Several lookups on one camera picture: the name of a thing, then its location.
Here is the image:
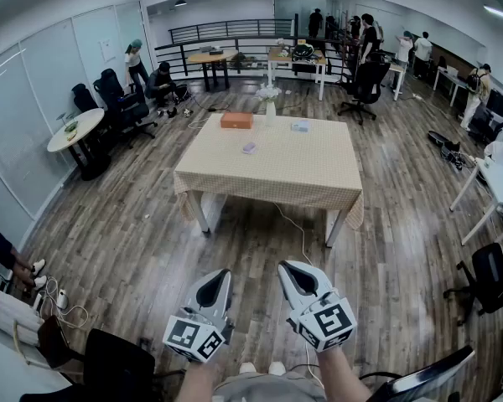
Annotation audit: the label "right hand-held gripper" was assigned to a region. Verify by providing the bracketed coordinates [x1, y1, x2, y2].
[278, 260, 357, 353]

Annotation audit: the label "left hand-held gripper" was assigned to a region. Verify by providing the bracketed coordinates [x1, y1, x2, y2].
[162, 268, 236, 363]

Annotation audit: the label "person's left forearm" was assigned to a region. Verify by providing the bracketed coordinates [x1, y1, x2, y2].
[178, 356, 223, 402]

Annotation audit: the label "person's right forearm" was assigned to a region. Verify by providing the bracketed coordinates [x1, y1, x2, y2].
[316, 345, 370, 402]

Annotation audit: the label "person's grey shorts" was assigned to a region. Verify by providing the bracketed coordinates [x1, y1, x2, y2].
[212, 370, 328, 402]

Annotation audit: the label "black office chair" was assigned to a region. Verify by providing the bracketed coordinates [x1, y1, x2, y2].
[469, 106, 503, 145]
[83, 328, 156, 402]
[92, 68, 158, 142]
[443, 242, 503, 327]
[70, 83, 110, 158]
[338, 52, 391, 126]

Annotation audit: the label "black screen on gooseneck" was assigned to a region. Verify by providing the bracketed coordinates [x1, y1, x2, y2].
[366, 345, 475, 402]

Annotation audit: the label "dark brown chair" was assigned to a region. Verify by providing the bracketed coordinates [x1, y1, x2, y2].
[36, 315, 85, 370]

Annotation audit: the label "orange box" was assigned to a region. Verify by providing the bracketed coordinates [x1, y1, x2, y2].
[220, 112, 254, 130]

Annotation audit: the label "black bag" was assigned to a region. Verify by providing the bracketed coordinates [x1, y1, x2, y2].
[427, 130, 462, 154]

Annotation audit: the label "round white table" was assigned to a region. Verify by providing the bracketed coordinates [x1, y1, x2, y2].
[46, 107, 112, 183]

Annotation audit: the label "wooden-top white table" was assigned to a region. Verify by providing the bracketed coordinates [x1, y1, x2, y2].
[267, 47, 328, 102]
[383, 61, 406, 102]

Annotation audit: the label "black green helmet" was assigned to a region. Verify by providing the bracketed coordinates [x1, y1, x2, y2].
[292, 43, 315, 61]

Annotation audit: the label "round wooden table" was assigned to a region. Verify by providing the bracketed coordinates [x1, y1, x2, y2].
[187, 48, 239, 92]

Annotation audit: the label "brown coat rack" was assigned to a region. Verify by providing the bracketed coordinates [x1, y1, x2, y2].
[333, 9, 361, 86]

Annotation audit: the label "black metal railing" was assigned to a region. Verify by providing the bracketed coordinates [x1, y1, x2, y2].
[153, 13, 345, 79]

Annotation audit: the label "black monitor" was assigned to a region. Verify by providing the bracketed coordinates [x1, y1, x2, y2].
[485, 89, 503, 117]

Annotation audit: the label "white floor cable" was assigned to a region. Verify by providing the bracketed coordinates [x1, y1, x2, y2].
[272, 201, 315, 267]

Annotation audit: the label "white wall notice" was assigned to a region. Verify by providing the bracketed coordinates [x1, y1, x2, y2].
[100, 38, 117, 64]

